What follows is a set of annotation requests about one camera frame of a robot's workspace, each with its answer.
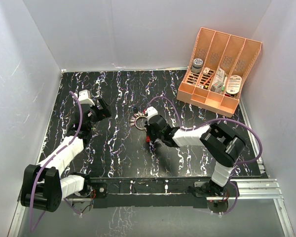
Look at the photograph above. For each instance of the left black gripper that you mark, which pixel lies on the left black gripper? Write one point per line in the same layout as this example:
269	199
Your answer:
103	113

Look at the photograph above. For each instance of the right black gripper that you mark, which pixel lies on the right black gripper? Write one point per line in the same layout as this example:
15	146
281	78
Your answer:
148	127

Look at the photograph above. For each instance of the bunch of small keys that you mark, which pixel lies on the bunch of small keys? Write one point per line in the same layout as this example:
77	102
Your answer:
135	117

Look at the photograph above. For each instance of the silver metal keyring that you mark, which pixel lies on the silver metal keyring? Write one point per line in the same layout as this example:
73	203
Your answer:
140	124

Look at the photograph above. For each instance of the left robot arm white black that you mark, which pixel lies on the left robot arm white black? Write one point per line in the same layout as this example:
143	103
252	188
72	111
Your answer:
43	187

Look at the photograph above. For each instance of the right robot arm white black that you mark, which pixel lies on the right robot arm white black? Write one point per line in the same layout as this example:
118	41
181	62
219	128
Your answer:
223	143

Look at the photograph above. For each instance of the black marble pattern mat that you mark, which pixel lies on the black marble pattern mat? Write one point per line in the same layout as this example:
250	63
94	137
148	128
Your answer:
117	149

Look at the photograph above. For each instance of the orange pen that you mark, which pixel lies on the orange pen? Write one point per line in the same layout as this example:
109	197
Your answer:
205	80

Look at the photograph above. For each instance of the grey green small box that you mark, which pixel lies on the grey green small box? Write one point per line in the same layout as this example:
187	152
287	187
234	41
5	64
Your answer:
217	87

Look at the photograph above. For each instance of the orange plastic file organizer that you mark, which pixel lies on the orange plastic file organizer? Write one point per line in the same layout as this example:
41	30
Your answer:
219	66

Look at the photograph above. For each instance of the small white card box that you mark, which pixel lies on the small white card box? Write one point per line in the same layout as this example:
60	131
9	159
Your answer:
207	71

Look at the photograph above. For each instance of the grey round jar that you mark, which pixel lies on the grey round jar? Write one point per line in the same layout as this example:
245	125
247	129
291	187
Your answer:
197	65

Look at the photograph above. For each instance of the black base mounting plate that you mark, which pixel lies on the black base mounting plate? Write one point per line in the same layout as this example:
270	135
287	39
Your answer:
157	192

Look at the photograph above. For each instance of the white paper packets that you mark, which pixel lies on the white paper packets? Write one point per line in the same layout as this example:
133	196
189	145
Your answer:
220	75

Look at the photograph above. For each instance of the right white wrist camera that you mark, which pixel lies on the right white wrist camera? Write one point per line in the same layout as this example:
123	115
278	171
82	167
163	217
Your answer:
150	112

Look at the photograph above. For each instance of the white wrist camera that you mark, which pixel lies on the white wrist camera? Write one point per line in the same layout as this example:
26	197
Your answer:
84	97
150	112

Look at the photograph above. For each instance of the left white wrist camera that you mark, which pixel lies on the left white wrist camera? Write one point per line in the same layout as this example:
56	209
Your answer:
84	97

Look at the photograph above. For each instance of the aluminium frame rail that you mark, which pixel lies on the aluminium frame rail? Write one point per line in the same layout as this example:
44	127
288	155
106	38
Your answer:
259	189

